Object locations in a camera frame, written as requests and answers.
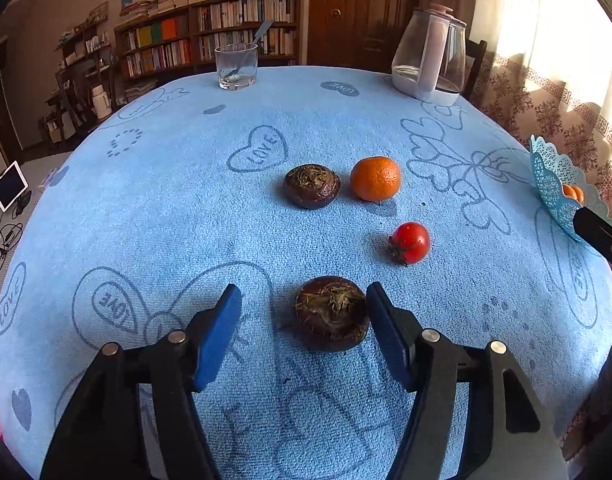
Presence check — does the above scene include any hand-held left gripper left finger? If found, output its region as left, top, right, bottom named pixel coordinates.
left=40, top=283, right=243, bottom=480

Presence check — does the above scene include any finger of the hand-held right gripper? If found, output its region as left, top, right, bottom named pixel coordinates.
left=573, top=206, right=612, bottom=281

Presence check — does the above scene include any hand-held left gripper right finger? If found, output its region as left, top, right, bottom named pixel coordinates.
left=366, top=282, right=569, bottom=480

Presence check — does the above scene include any dark brown water chestnut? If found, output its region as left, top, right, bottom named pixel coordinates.
left=284, top=163, right=342, bottom=210
left=294, top=275, right=371, bottom=348

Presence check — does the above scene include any light blue lattice basket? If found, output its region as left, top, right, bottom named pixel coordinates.
left=529, top=134, right=612, bottom=246

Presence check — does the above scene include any large red tomato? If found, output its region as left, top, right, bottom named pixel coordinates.
left=388, top=221, right=431, bottom=266

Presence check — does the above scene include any blue printed towel tablecloth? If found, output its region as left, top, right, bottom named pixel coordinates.
left=0, top=64, right=612, bottom=480

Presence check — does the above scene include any flattish orange mandarin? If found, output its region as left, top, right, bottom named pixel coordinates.
left=349, top=156, right=402, bottom=203

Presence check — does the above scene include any patterned beige curtain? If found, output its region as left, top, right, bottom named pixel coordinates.
left=468, top=0, right=612, bottom=221

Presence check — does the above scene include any dark wooden chair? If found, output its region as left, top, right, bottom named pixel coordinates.
left=461, top=39, right=488, bottom=103

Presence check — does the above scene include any clear glass pitcher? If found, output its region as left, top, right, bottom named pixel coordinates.
left=390, top=4, right=467, bottom=107

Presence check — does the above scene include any white tablet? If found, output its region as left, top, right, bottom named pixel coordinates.
left=0, top=160, right=29, bottom=212

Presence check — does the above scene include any white thermos jug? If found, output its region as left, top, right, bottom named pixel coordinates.
left=90, top=85, right=113, bottom=121

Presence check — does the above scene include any clear drinking glass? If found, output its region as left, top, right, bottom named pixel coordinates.
left=214, top=42, right=259, bottom=91

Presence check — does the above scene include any wooden bookshelf with books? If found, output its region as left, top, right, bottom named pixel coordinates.
left=113, top=0, right=303, bottom=81

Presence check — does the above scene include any dark open shelf rack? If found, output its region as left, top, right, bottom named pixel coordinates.
left=46, top=2, right=118, bottom=136

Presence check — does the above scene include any brown wooden door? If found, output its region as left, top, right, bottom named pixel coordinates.
left=308, top=0, right=424, bottom=71

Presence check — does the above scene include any black cable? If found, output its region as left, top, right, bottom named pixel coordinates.
left=0, top=220, right=25, bottom=252

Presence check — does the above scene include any blue handled spoon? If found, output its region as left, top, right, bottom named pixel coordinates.
left=225, top=20, right=275, bottom=83

